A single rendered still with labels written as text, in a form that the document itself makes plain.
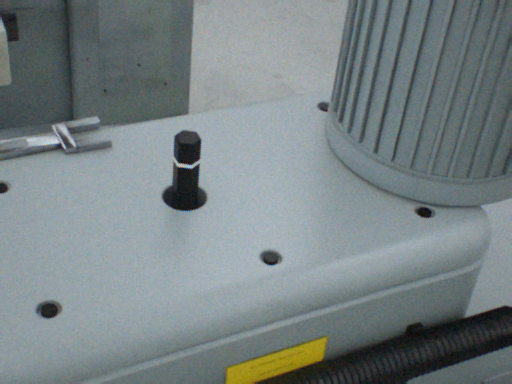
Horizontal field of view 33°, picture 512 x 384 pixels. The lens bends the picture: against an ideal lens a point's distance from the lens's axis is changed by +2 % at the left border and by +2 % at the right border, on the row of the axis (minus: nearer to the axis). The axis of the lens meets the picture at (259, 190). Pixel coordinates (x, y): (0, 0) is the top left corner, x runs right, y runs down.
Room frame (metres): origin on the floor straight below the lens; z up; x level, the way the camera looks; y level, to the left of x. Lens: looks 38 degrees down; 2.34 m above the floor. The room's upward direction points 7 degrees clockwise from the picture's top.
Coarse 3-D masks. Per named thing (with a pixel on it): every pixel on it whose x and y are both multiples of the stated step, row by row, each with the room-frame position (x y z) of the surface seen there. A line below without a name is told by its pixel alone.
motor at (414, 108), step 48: (384, 0) 0.63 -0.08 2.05; (432, 0) 0.60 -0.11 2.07; (480, 0) 0.59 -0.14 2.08; (384, 48) 0.62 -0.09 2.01; (432, 48) 0.60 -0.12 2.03; (480, 48) 0.59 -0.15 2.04; (336, 96) 0.67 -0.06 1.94; (384, 96) 0.61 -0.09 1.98; (432, 96) 0.60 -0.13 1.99; (480, 96) 0.59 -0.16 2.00; (336, 144) 0.64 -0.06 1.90; (384, 144) 0.61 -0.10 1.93; (432, 144) 0.59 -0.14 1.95; (480, 144) 0.59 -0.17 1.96; (432, 192) 0.59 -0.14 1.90; (480, 192) 0.59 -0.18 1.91
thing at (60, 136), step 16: (64, 128) 0.63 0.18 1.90; (80, 128) 0.63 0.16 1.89; (96, 128) 0.64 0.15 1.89; (0, 144) 0.59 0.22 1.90; (16, 144) 0.59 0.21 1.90; (32, 144) 0.60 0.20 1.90; (48, 144) 0.60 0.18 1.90; (64, 144) 0.60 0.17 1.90; (80, 144) 0.60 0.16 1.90; (96, 144) 0.61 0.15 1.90
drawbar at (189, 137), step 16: (176, 144) 0.56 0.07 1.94; (192, 144) 0.55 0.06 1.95; (176, 160) 0.55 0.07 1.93; (192, 160) 0.55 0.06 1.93; (176, 176) 0.55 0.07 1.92; (192, 176) 0.55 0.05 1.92; (176, 192) 0.55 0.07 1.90; (192, 192) 0.55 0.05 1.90; (176, 208) 0.55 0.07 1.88; (192, 208) 0.55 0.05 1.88
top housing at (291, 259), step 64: (128, 128) 0.65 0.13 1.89; (192, 128) 0.66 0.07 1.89; (256, 128) 0.67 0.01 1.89; (320, 128) 0.69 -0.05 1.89; (0, 192) 0.54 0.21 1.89; (64, 192) 0.55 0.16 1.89; (128, 192) 0.56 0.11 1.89; (256, 192) 0.58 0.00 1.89; (320, 192) 0.59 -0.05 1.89; (384, 192) 0.60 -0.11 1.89; (0, 256) 0.46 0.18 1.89; (64, 256) 0.47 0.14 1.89; (128, 256) 0.48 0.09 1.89; (192, 256) 0.49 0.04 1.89; (256, 256) 0.50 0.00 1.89; (320, 256) 0.51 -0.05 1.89; (384, 256) 0.52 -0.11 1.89; (448, 256) 0.54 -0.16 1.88; (0, 320) 0.40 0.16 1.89; (64, 320) 0.41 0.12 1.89; (128, 320) 0.42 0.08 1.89; (192, 320) 0.43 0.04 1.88; (256, 320) 0.45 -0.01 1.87; (320, 320) 0.48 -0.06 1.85; (384, 320) 0.51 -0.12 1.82; (448, 320) 0.55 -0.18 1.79
